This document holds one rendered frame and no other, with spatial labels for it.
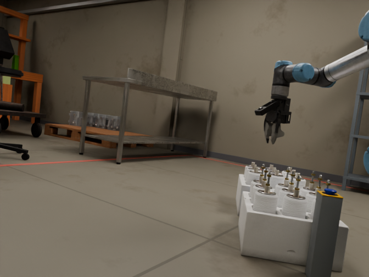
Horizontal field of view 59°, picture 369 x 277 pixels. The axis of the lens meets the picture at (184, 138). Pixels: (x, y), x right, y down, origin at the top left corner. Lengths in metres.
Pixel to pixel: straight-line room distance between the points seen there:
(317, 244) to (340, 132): 2.85
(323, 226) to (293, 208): 0.18
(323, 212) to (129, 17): 5.10
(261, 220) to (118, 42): 4.97
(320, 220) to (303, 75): 0.56
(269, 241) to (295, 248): 0.10
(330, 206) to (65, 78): 6.19
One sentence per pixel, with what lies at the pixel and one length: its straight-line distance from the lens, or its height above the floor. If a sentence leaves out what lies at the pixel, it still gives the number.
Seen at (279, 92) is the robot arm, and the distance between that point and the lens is 1.49.
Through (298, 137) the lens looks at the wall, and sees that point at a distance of 4.13.
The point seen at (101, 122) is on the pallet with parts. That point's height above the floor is 0.26.
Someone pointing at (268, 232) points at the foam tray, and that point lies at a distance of 1.39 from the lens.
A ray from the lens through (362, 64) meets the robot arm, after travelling 1.40.
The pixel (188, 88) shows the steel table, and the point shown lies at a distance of 3.83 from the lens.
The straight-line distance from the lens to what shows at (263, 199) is 1.38.
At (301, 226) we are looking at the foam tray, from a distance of 1.40.
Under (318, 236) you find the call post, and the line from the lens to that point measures 1.28.
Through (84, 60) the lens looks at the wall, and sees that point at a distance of 6.56.
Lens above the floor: 0.53
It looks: 4 degrees down
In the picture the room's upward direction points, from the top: 7 degrees clockwise
